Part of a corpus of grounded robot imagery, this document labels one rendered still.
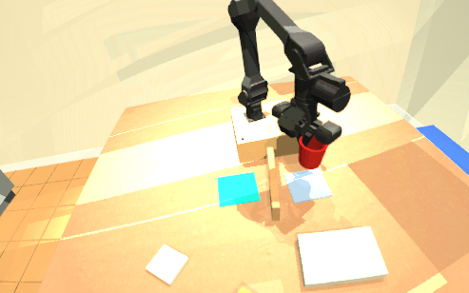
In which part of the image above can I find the red cup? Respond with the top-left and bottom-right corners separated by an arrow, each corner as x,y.
299,135 -> 328,169

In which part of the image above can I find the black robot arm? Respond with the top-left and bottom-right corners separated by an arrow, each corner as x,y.
228,0 -> 351,138

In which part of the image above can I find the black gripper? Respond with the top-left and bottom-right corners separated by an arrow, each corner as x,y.
271,95 -> 342,147

